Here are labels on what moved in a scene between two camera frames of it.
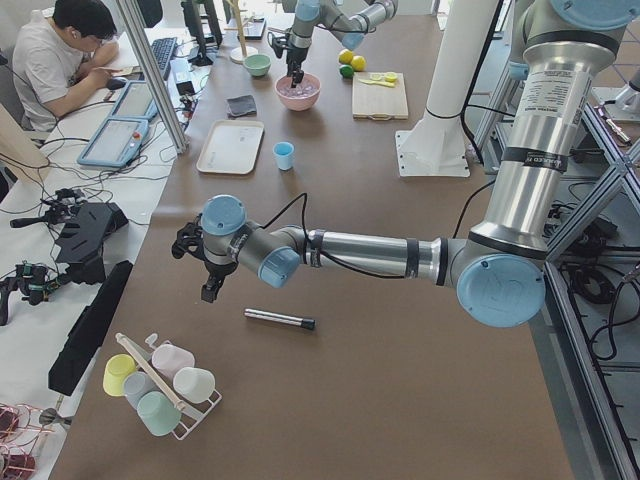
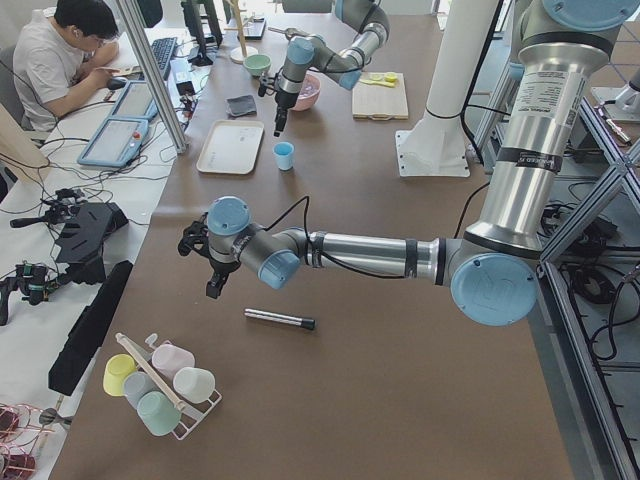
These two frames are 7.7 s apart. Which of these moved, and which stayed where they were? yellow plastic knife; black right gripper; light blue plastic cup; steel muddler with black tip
Moved: black right gripper
Stayed: steel muddler with black tip; light blue plastic cup; yellow plastic knife
